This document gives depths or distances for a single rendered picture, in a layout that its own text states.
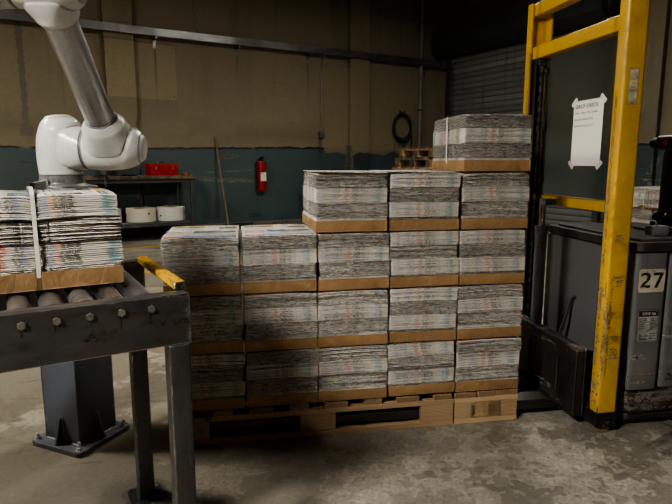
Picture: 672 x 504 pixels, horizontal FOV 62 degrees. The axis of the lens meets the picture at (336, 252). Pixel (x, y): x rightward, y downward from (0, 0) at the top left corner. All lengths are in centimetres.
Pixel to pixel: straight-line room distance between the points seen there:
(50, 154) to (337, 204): 106
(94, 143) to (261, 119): 734
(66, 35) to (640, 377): 247
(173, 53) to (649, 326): 771
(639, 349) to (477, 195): 93
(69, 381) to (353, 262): 117
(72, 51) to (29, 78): 671
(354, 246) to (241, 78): 734
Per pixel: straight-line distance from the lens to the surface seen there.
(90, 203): 147
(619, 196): 240
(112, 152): 219
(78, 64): 203
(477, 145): 231
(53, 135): 229
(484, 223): 234
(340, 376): 232
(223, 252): 214
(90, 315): 133
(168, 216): 826
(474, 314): 240
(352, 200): 217
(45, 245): 148
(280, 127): 954
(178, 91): 901
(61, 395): 246
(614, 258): 243
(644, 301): 260
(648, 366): 270
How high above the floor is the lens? 111
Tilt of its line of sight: 9 degrees down
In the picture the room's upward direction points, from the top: straight up
